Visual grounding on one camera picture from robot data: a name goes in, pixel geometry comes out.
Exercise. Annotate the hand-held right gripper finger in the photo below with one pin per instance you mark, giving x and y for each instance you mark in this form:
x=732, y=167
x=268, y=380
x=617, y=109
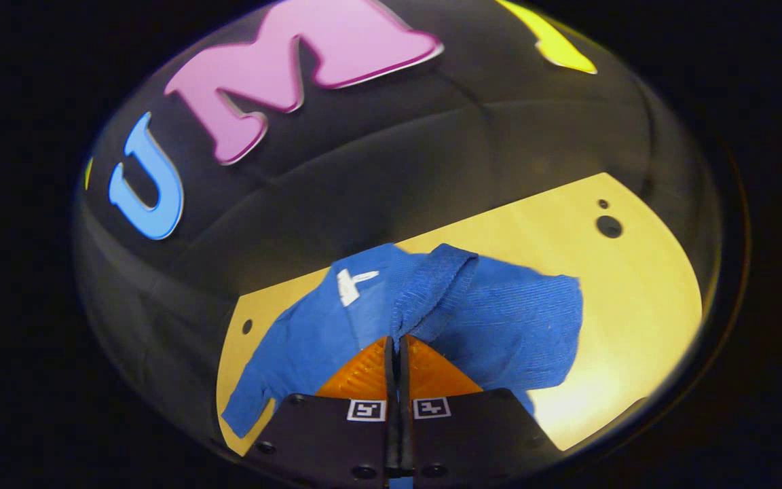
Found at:
x=405, y=407
x=391, y=407

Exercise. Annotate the blue shirt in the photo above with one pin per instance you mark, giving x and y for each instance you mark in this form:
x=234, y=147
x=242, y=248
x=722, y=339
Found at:
x=499, y=319

